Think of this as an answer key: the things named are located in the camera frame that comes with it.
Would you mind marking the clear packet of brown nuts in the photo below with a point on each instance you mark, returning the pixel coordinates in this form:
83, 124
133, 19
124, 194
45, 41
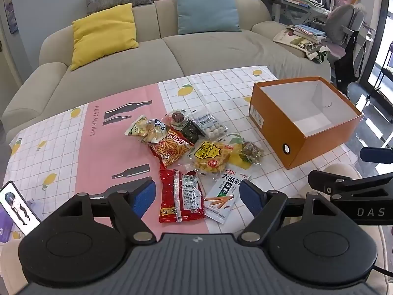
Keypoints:
250, 152

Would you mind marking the yellow fried snack packet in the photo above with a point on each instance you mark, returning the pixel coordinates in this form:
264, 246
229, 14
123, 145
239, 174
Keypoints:
211, 156

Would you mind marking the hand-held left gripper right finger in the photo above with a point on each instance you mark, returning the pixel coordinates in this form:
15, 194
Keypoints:
249, 195

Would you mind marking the red stick snack packet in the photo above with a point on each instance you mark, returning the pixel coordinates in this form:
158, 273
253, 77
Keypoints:
172, 149

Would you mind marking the white green snack packet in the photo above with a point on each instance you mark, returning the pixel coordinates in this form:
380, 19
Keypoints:
224, 195

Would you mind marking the stack of books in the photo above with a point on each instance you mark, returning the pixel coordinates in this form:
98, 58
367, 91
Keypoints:
308, 33
294, 41

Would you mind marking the clear packet of dark plums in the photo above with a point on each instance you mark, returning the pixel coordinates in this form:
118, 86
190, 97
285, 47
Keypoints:
177, 117

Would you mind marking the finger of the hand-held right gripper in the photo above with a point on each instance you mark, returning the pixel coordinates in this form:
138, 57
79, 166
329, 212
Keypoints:
376, 153
334, 182

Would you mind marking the red clear-window snack packet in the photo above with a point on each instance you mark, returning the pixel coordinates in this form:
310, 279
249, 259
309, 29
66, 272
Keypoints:
181, 196

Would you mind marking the checked lemon print tablecloth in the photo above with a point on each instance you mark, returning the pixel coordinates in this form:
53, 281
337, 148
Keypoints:
122, 147

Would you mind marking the orange cardboard box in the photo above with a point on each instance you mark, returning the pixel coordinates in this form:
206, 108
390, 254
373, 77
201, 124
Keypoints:
276, 129

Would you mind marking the beige sofa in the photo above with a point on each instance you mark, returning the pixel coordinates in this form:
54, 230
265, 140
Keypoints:
215, 52

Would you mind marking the smartphone with lit screen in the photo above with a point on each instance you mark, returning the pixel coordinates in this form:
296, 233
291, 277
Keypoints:
18, 209

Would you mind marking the black hanging bag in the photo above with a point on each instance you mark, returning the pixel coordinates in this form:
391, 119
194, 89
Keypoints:
350, 61

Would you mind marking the yellow pillow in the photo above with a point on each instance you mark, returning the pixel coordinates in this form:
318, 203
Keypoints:
103, 35

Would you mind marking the black metal rack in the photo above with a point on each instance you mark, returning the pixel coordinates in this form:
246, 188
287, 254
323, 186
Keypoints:
383, 67

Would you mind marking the pale green cracker packet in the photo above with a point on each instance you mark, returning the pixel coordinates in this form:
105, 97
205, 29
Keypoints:
145, 127

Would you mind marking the grey office chair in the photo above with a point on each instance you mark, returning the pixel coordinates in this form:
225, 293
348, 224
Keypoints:
344, 24

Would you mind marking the dark green snack packet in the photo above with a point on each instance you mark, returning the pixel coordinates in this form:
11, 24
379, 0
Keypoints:
190, 132

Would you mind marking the clear pack of white balls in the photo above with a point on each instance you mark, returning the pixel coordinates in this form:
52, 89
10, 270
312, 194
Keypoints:
210, 126

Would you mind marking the wall poster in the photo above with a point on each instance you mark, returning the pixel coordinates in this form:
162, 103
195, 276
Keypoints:
9, 9

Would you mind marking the blue pillow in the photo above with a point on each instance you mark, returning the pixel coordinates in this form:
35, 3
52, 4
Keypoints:
207, 9

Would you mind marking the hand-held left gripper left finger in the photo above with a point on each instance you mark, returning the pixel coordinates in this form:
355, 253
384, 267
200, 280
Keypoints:
144, 195

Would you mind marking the purple box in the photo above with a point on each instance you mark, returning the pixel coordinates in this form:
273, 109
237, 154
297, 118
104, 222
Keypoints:
5, 229

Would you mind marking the cluttered grey desk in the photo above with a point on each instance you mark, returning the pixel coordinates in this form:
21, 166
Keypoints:
291, 3

